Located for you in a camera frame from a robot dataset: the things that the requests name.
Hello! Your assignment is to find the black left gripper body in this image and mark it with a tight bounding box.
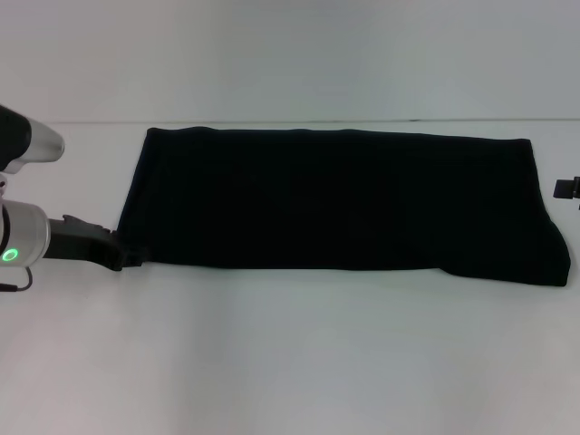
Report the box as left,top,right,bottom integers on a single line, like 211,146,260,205
47,214,126,273

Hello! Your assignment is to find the left gripper cable with plug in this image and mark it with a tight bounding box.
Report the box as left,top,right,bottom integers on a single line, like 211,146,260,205
0,266,34,294

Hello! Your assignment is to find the black shirt with white print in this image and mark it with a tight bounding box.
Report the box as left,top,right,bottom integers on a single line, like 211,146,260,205
115,126,575,289

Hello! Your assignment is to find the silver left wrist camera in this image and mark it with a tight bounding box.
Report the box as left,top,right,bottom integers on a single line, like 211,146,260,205
0,104,66,200

